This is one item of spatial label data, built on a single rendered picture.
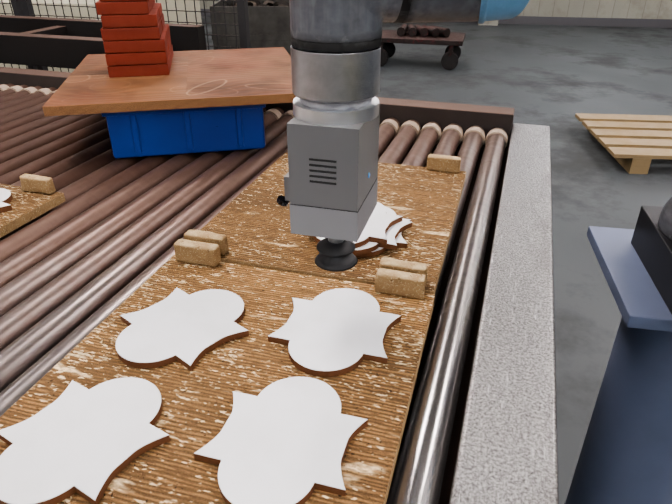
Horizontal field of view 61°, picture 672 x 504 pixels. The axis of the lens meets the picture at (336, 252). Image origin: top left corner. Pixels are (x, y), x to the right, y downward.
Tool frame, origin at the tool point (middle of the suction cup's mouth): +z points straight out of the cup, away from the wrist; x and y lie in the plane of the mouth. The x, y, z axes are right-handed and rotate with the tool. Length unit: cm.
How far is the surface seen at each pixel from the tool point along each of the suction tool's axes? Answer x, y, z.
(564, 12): 99, -971, 84
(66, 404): -20.1, 17.9, 8.1
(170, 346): -15.3, 8.1, 8.1
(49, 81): -111, -91, 9
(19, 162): -76, -38, 11
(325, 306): -2.1, -3.0, 8.1
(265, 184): -22.6, -36.1, 8.9
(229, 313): -12.0, 1.1, 8.1
